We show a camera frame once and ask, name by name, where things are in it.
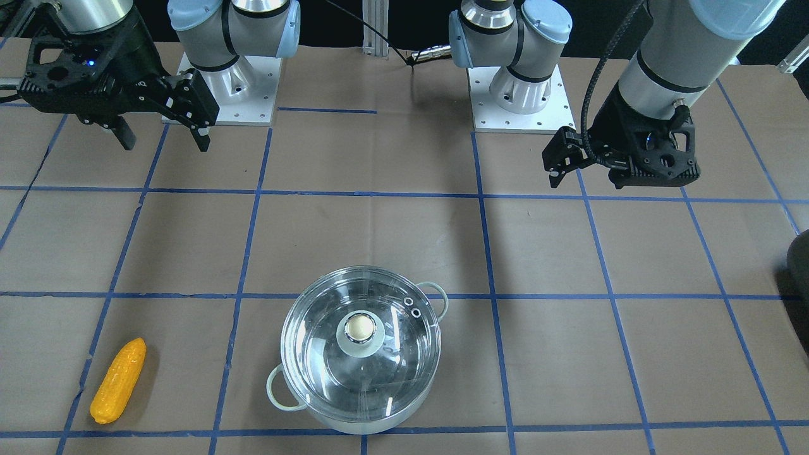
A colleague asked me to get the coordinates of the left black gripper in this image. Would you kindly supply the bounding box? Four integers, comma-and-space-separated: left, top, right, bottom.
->
542, 92, 700, 190

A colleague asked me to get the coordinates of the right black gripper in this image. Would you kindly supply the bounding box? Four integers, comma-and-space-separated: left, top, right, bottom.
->
17, 5, 219, 152

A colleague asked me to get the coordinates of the glass pot lid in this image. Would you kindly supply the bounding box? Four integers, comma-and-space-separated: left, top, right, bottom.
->
281, 268, 442, 425

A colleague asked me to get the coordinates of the yellow toy corn cob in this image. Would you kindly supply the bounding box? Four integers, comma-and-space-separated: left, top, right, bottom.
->
89, 337, 147, 425

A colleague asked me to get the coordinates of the pale green steel pot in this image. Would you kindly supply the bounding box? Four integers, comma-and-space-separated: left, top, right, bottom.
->
266, 265, 449, 435

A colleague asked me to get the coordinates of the dark object at edge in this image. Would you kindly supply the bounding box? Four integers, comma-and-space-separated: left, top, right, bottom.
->
787, 230, 809, 292

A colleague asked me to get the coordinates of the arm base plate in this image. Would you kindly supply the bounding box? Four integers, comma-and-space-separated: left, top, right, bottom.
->
467, 66, 577, 135
200, 56, 284, 127

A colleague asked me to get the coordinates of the black braided cable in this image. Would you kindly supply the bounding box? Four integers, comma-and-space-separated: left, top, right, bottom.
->
580, 0, 647, 166

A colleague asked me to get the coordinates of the thin black cable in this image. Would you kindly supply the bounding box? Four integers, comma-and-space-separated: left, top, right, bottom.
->
321, 0, 451, 70

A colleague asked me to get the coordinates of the aluminium frame post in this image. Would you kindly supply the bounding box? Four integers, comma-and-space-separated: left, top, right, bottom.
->
362, 1, 389, 59

